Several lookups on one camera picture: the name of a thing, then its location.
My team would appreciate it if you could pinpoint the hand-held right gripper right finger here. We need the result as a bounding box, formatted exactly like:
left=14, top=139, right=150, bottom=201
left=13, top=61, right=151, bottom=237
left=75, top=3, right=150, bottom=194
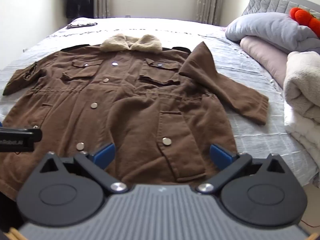
left=196, top=144, right=288, bottom=194

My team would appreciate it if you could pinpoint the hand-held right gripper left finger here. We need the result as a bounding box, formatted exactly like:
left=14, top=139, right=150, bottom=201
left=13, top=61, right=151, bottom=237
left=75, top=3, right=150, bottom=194
left=39, top=142, right=128, bottom=193

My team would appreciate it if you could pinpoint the brown coat with fleece collar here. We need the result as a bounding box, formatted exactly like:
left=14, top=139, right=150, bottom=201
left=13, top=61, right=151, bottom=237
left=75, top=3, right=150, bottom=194
left=0, top=34, right=269, bottom=202

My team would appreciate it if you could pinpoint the grey checked bedspread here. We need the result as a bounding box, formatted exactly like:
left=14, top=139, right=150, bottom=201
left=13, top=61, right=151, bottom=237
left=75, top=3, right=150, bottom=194
left=0, top=17, right=320, bottom=189

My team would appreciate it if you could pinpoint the white fluffy blanket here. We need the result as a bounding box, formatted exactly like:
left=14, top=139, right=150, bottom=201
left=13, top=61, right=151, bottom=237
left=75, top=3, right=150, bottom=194
left=282, top=51, right=320, bottom=160

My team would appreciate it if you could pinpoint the pink pillow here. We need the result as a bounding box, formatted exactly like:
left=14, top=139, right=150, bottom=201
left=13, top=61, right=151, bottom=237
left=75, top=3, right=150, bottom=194
left=239, top=36, right=291, bottom=89

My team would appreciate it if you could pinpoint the small folded patterned cloth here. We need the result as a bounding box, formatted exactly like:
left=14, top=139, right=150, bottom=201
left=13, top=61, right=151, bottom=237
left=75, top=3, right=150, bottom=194
left=66, top=22, right=98, bottom=29

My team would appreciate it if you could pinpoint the grey-blue folded duvet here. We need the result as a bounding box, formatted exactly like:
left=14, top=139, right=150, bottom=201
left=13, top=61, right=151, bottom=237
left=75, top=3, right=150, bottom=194
left=225, top=12, right=320, bottom=54

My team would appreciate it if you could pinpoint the grey quilted headboard cover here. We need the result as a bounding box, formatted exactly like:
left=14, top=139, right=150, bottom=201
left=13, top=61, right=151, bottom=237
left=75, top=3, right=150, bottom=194
left=241, top=0, right=320, bottom=20

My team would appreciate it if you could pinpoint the red orange plush toy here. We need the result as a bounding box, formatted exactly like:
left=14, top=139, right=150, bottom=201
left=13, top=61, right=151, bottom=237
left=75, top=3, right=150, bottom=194
left=289, top=7, right=320, bottom=38

